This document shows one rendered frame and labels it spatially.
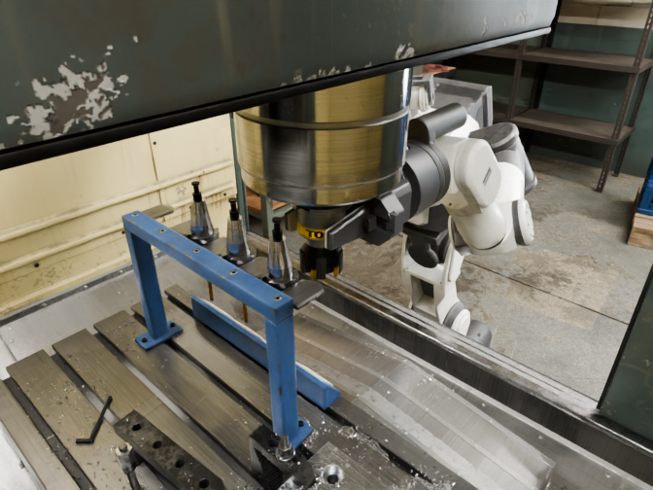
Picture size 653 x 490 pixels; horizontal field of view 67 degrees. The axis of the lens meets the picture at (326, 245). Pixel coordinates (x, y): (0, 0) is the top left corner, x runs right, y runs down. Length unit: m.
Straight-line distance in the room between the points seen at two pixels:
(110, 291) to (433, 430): 0.98
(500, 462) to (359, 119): 0.98
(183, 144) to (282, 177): 1.21
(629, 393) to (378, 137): 0.96
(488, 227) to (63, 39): 0.68
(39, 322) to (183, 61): 1.36
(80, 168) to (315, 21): 1.25
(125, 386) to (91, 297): 0.48
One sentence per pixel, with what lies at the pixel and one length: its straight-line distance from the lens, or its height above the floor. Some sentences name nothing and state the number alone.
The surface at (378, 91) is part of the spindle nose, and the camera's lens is 0.40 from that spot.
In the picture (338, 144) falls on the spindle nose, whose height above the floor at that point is 1.56.
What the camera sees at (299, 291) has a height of 1.22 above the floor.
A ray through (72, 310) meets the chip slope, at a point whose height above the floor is 0.83.
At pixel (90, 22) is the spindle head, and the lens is 0.20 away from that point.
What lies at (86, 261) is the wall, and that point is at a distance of 1.57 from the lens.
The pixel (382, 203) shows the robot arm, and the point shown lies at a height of 1.47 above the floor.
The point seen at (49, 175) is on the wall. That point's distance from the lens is 1.45.
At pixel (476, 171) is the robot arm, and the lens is 0.65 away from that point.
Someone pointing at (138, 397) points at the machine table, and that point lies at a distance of 1.14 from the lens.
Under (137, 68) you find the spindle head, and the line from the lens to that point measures 0.21.
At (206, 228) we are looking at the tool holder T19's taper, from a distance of 0.97.
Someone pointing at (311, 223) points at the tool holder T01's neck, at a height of 1.46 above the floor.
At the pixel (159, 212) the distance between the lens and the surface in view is 1.11.
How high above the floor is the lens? 1.68
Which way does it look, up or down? 30 degrees down
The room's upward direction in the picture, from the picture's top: straight up
